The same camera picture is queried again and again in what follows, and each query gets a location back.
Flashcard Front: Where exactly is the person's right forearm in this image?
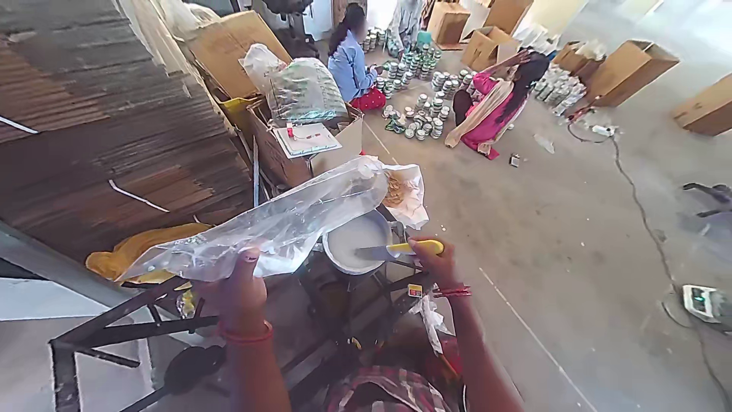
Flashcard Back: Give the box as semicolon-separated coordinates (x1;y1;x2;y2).
437;283;526;412

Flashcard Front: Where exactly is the yellow-handled putty knife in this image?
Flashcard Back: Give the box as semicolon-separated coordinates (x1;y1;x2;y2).
355;239;445;262

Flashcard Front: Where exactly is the person's right hand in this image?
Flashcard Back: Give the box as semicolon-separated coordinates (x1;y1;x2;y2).
409;237;457;290

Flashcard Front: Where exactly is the crumpled white plastic wrapper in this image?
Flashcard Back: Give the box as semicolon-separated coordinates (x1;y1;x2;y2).
409;293;454;355

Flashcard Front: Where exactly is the clear plastic bag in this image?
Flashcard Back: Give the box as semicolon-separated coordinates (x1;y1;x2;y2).
117;156;390;283

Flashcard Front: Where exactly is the person's left hand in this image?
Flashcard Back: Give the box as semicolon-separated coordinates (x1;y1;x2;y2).
193;246;268;338

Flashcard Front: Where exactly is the white paper with brown pieces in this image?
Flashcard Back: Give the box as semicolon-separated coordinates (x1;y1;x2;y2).
382;164;430;231

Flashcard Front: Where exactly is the black metal frame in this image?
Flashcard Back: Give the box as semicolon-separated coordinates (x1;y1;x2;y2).
49;220;435;412

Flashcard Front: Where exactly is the pile of small jars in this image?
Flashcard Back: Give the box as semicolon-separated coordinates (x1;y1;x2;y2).
360;27;478;142

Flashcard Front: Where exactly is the brown cardboard box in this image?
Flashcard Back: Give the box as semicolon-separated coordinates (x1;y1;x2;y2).
461;26;521;73
427;1;471;50
673;73;732;137
475;0;535;35
552;41;605;84
584;39;680;108

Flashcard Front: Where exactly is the person's left forearm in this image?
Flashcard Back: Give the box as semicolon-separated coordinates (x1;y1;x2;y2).
217;320;292;412

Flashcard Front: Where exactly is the yellow cloth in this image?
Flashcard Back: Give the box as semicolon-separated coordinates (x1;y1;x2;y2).
85;222;214;285

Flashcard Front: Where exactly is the long grey cable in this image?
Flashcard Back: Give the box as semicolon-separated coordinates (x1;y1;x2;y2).
567;117;732;412

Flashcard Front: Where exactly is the tall brown cardboard sheet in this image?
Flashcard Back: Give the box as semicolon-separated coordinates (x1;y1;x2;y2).
188;10;293;103

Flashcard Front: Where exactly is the person's body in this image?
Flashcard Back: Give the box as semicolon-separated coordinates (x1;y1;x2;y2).
325;365;455;412

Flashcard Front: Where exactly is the large open cardboard box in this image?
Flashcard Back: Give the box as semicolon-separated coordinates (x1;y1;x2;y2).
246;97;364;188

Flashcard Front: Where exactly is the filled green-striped plastic bag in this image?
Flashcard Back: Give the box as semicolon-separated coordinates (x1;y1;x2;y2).
266;57;348;122

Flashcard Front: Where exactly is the white digital scale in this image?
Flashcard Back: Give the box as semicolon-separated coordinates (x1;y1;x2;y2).
682;284;732;326

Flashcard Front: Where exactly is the grey metal beam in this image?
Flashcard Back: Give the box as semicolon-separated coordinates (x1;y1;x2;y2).
0;220;201;344

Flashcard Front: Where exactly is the white bucket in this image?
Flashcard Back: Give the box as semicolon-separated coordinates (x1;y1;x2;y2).
322;209;393;276

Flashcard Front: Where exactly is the stack of corrugated brown sheets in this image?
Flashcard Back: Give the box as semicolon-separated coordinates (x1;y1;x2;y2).
0;0;255;265

